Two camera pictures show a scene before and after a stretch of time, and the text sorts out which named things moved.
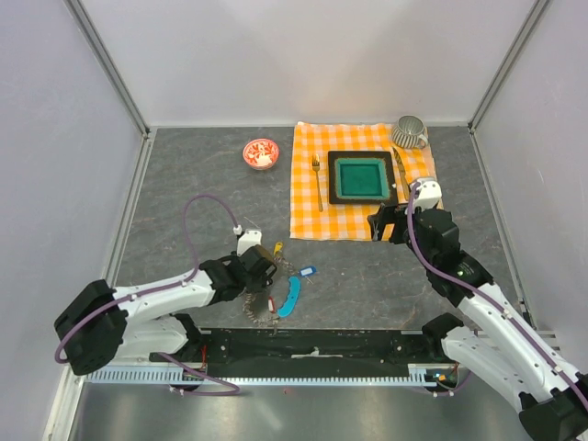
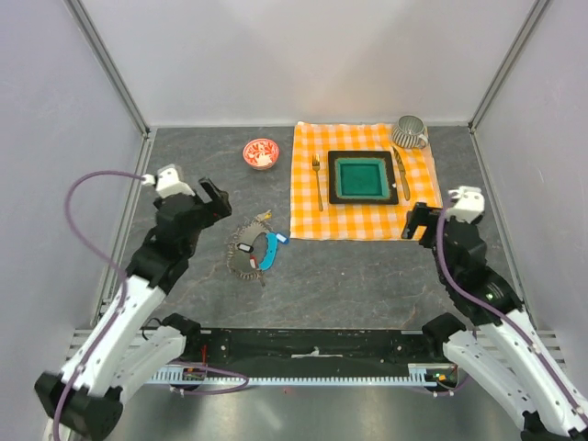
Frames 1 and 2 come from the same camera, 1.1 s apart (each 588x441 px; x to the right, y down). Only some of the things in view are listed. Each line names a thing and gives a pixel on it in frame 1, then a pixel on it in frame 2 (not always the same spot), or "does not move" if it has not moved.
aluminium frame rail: x=85 y=25 does not move
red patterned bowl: x=261 y=153 does not move
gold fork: x=315 y=162 does not move
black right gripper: x=388 y=215 -> x=422 y=214
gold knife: x=402 y=175 does not move
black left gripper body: x=255 y=285 -> x=206 y=215
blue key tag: x=309 y=270 -> x=285 y=240
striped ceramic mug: x=410 y=132 does not move
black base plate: x=310 y=353 does not move
